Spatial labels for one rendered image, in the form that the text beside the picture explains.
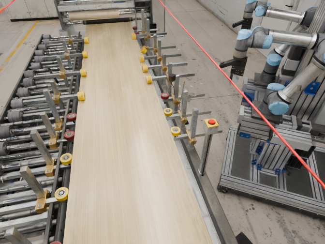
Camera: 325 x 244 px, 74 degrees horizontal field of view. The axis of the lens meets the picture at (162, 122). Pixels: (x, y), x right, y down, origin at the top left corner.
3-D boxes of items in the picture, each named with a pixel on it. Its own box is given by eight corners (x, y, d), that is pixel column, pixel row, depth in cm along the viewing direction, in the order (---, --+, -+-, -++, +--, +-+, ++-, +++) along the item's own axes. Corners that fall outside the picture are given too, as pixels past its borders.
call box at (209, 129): (212, 127, 141) (214, 117, 136) (216, 134, 136) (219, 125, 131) (202, 128, 140) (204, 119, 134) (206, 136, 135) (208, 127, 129)
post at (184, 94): (183, 130, 209) (186, 88, 177) (184, 133, 207) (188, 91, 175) (179, 131, 209) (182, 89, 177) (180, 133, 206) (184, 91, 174)
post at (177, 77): (176, 114, 227) (178, 73, 195) (177, 116, 225) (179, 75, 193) (172, 114, 227) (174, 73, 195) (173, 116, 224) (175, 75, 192)
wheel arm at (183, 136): (220, 130, 189) (221, 127, 186) (221, 133, 187) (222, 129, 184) (171, 139, 182) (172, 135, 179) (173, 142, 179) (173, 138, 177)
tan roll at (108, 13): (148, 14, 383) (148, 6, 374) (150, 16, 374) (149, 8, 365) (63, 19, 359) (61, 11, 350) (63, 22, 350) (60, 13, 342)
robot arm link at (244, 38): (254, 33, 121) (238, 32, 122) (249, 52, 128) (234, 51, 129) (253, 28, 126) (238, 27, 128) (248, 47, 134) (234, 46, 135)
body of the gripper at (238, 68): (242, 77, 138) (247, 59, 130) (228, 75, 141) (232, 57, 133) (243, 71, 144) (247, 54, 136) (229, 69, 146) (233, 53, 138)
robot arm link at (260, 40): (271, 31, 128) (252, 29, 130) (274, 38, 120) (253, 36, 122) (267, 44, 133) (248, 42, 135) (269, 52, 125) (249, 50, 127)
